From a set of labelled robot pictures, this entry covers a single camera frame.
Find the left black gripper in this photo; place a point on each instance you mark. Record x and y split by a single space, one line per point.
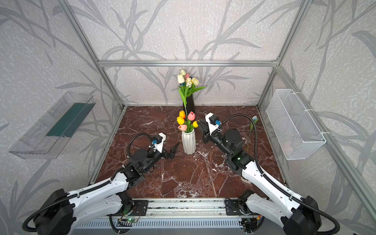
164 153

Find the white wire mesh basket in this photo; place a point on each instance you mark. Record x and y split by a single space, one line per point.
291 120

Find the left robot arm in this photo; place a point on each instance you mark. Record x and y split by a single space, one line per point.
64 211

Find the light blue tulip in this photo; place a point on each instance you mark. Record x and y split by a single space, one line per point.
255 119

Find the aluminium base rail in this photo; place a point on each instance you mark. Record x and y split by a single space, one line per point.
184 213

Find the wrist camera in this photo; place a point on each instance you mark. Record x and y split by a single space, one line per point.
214 124
158 142

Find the pink object in basket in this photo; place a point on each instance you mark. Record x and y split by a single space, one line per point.
288 148

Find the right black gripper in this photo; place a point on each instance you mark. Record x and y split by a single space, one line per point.
207 135

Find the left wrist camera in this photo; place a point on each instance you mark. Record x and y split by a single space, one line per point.
158 142

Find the pale yellow tulip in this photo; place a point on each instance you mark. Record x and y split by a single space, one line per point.
189 82

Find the black cylindrical vase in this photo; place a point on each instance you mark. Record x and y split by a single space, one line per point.
190 105

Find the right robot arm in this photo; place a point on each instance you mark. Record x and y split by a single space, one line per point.
296 215

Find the horizontal aluminium frame bar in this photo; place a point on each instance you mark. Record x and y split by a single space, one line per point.
187 63

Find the clear plastic wall tray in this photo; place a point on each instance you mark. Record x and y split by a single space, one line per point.
51 133

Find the bunch of remaining tulips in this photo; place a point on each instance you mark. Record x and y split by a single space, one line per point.
181 119

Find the white ribbed vase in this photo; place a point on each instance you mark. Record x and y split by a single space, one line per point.
189 142

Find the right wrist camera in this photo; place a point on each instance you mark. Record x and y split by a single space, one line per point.
214 124

